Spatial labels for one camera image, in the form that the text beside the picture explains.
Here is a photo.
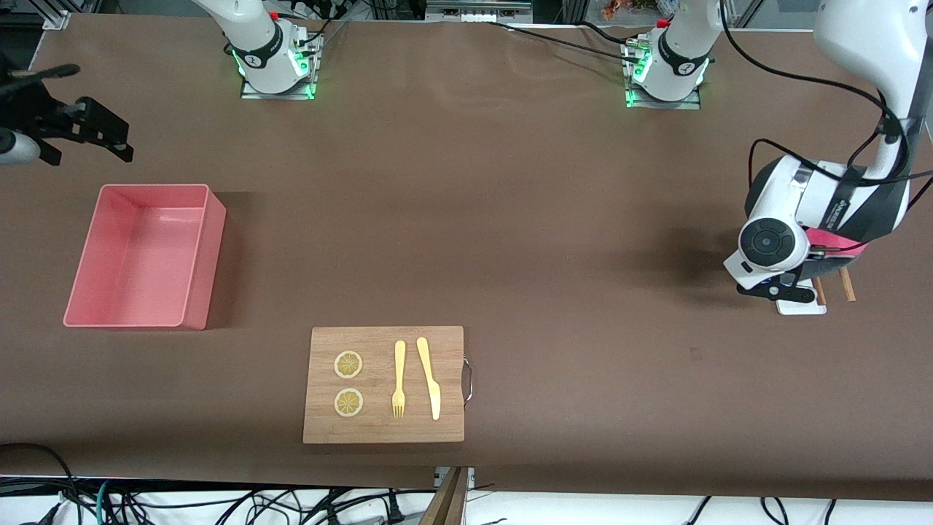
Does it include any pink cloth with grey trim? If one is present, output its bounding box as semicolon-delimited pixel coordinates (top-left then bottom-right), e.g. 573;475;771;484
805;227;870;257

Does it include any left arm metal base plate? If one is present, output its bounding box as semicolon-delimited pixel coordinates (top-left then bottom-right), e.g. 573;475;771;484
624;38;703;111

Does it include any yellow knife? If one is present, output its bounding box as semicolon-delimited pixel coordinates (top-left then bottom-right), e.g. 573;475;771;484
415;336;442;422

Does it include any pink plastic bin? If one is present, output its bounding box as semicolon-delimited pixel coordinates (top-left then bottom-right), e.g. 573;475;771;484
63;184;227;332

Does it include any yellow fork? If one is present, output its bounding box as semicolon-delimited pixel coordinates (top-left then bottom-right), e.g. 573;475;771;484
391;341;407;420

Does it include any wooden cutting board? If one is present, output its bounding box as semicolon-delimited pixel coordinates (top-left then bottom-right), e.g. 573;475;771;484
302;325;475;445

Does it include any white rectangular tray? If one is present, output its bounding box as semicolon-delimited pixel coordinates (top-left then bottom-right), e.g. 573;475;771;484
776;295;829;316

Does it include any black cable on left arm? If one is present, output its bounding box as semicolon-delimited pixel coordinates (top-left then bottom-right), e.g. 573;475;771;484
717;0;933;192

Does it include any grey power strip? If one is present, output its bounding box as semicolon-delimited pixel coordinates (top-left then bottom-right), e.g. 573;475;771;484
426;0;534;23

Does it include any black cable across table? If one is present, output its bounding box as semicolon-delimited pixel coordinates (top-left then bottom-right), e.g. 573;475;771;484
487;20;644;59

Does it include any black looped floor cable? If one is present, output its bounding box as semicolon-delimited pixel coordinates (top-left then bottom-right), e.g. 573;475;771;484
0;442;78;525

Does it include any wooden stand leg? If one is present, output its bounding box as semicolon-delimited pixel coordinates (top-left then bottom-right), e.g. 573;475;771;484
418;466;469;525

